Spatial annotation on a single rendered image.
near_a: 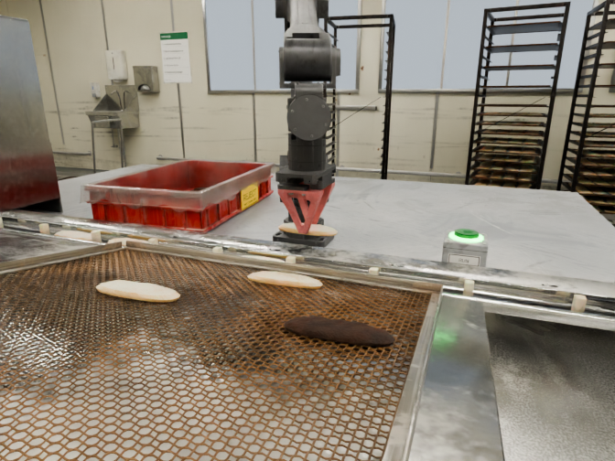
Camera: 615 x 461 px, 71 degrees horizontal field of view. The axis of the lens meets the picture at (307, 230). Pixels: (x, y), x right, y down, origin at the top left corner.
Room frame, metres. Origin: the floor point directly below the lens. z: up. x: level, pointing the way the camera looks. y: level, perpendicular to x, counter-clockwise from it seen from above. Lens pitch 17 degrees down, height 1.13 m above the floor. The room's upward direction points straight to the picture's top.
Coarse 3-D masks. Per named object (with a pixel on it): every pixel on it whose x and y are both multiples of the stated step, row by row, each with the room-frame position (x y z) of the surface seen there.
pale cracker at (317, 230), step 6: (282, 228) 0.66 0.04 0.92; (288, 228) 0.66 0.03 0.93; (294, 228) 0.65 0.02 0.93; (312, 228) 0.65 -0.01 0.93; (318, 228) 0.65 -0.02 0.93; (324, 228) 0.65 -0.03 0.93; (330, 228) 0.65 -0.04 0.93; (306, 234) 0.64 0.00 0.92; (312, 234) 0.64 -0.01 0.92; (318, 234) 0.64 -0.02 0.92; (324, 234) 0.64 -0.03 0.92; (330, 234) 0.64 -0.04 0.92
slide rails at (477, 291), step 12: (12, 228) 0.91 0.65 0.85; (24, 228) 0.90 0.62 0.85; (36, 228) 0.90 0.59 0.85; (108, 240) 0.82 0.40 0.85; (312, 264) 0.69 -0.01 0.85; (396, 276) 0.64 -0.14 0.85; (444, 288) 0.59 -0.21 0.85; (456, 288) 0.59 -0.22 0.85; (480, 288) 0.59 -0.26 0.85; (516, 300) 0.56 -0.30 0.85; (528, 300) 0.55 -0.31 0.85; (540, 300) 0.55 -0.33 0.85; (552, 300) 0.55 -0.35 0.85; (564, 300) 0.55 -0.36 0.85; (600, 312) 0.52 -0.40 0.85; (612, 312) 0.52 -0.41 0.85
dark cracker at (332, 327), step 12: (288, 324) 0.35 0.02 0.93; (300, 324) 0.34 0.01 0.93; (312, 324) 0.34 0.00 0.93; (324, 324) 0.34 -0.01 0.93; (336, 324) 0.34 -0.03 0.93; (348, 324) 0.34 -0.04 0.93; (360, 324) 0.34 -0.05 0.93; (312, 336) 0.33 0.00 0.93; (324, 336) 0.33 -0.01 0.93; (336, 336) 0.32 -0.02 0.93; (348, 336) 0.32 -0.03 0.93; (360, 336) 0.32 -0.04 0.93; (372, 336) 0.32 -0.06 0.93; (384, 336) 0.33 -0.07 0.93
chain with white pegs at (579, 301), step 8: (0, 224) 0.91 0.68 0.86; (40, 224) 0.86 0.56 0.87; (48, 224) 0.87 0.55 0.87; (40, 232) 0.86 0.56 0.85; (48, 232) 0.87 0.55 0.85; (96, 232) 0.81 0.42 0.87; (96, 240) 0.81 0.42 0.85; (152, 240) 0.76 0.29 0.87; (216, 248) 0.72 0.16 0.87; (288, 256) 0.67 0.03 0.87; (376, 272) 0.61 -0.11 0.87; (464, 288) 0.57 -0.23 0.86; (472, 288) 0.57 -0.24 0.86; (576, 296) 0.52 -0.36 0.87; (584, 296) 0.52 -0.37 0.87; (576, 304) 0.52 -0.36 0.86; (584, 304) 0.52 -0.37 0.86
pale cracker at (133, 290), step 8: (120, 280) 0.44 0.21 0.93; (104, 288) 0.42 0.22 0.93; (112, 288) 0.42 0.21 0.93; (120, 288) 0.42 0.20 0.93; (128, 288) 0.42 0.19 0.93; (136, 288) 0.41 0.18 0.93; (144, 288) 0.42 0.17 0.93; (152, 288) 0.42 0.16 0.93; (160, 288) 0.42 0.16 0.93; (168, 288) 0.43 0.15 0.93; (120, 296) 0.41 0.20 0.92; (128, 296) 0.41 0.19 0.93; (136, 296) 0.40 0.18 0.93; (144, 296) 0.40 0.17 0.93; (152, 296) 0.40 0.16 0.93; (160, 296) 0.40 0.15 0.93; (168, 296) 0.41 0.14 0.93; (176, 296) 0.41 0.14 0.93
